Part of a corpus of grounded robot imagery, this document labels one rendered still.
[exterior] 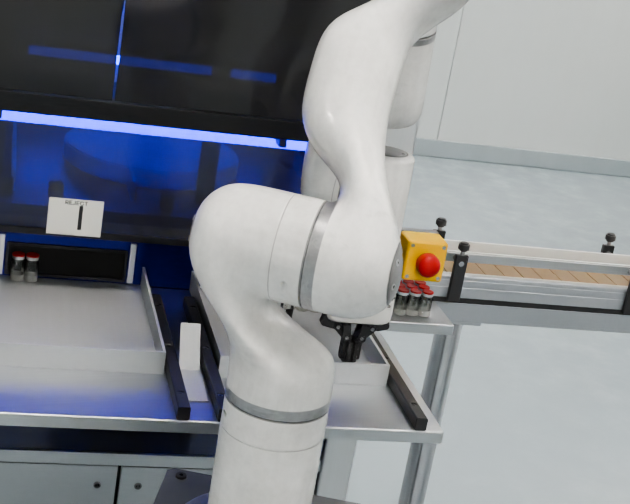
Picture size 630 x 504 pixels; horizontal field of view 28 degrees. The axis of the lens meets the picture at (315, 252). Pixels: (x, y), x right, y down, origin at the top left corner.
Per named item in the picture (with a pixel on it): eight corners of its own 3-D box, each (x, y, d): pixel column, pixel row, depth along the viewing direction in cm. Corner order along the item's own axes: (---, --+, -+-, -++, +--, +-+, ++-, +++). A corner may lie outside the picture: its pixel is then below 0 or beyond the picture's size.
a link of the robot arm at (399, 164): (331, 235, 181) (393, 250, 179) (346, 148, 176) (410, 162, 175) (344, 221, 189) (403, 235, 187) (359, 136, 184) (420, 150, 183)
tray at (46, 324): (-16, 274, 206) (-14, 255, 205) (142, 286, 213) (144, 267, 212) (-22, 364, 175) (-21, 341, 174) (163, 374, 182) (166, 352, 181)
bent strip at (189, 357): (175, 358, 188) (180, 322, 186) (195, 359, 188) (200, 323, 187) (187, 401, 175) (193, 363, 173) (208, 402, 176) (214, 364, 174)
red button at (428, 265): (410, 270, 214) (415, 248, 212) (432, 272, 215) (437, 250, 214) (417, 278, 210) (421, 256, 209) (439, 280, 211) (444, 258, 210)
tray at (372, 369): (189, 289, 215) (191, 270, 214) (334, 300, 221) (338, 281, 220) (217, 377, 184) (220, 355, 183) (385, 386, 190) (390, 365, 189)
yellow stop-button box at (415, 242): (390, 264, 220) (397, 226, 217) (428, 267, 222) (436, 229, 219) (402, 280, 213) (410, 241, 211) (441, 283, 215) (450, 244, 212)
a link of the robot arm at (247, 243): (314, 433, 136) (352, 226, 128) (155, 390, 139) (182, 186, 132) (340, 390, 147) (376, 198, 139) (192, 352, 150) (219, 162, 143)
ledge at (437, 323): (362, 299, 229) (364, 290, 229) (429, 304, 233) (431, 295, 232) (382, 330, 217) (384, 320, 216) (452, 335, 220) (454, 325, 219)
